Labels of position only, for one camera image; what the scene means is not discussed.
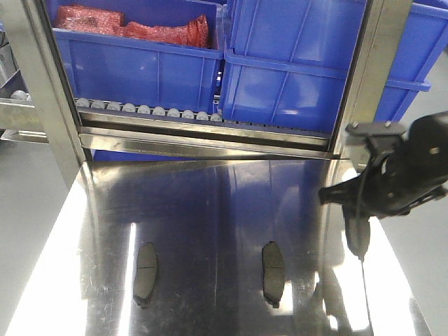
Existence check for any lower right blue bin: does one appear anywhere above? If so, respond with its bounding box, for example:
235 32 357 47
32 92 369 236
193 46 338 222
218 45 431 139

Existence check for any blue bin with red bags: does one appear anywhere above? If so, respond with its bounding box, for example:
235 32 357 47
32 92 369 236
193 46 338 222
52 1 224 113

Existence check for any dark brake pad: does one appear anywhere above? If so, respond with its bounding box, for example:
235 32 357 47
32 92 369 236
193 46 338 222
262 241 286 309
133 242 158 309
342 206 370 261

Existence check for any grey roller track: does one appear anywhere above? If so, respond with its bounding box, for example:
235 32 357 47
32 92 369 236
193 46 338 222
75 97 224 123

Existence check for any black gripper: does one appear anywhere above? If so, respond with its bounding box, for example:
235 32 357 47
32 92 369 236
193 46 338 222
318 112 447 218

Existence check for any left red bubble wrap bag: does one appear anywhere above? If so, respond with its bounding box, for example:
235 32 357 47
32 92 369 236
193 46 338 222
53 4 125 35

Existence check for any upper stacked blue bin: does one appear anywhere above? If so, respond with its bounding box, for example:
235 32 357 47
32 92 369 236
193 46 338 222
227 1 447 81

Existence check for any stainless steel rack frame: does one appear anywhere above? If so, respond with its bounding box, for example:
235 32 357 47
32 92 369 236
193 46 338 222
1 1 412 185

